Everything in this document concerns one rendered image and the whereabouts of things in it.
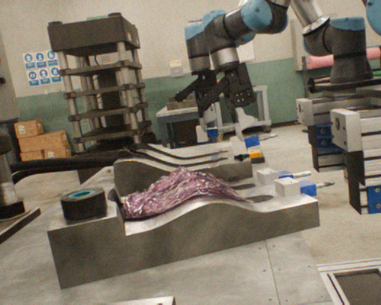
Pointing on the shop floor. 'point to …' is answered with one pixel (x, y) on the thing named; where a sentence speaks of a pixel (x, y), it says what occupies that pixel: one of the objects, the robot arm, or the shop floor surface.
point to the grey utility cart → (257, 112)
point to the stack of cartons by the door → (41, 141)
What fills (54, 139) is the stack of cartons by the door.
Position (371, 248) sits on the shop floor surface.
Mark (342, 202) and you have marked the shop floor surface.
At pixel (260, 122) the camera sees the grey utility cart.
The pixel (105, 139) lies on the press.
